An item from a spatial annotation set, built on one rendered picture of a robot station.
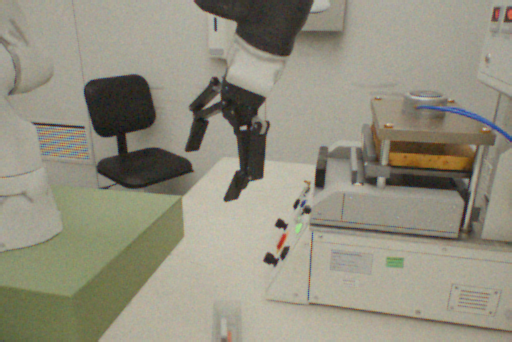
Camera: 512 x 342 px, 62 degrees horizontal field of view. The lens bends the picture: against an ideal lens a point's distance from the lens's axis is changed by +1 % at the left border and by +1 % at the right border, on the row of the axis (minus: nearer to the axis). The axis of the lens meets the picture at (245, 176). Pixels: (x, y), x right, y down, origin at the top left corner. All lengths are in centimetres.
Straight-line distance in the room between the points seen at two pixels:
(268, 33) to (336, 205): 33
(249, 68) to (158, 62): 210
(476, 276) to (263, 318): 38
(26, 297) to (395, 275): 63
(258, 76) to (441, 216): 40
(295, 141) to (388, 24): 79
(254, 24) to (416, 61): 184
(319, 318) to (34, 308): 50
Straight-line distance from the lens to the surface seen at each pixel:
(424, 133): 76
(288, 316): 85
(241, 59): 60
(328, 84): 241
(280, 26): 60
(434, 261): 82
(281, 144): 252
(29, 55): 90
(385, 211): 78
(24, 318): 83
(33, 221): 92
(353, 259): 81
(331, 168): 95
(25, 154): 89
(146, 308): 89
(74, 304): 75
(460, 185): 87
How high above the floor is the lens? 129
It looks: 22 degrees down
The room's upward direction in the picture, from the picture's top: straight up
